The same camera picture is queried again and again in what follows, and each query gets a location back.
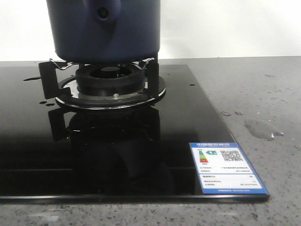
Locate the blue white energy label sticker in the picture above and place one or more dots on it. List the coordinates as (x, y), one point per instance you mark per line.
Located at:
(223, 168)

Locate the black glass gas cooktop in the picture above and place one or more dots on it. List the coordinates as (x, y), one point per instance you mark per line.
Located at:
(51, 154)

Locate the black round gas burner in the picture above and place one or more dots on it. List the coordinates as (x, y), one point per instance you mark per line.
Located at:
(107, 80)

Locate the dark blue cooking pot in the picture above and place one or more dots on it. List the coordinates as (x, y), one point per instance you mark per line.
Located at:
(105, 31)

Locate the black pot support grate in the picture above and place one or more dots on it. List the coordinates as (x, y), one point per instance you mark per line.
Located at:
(65, 92)

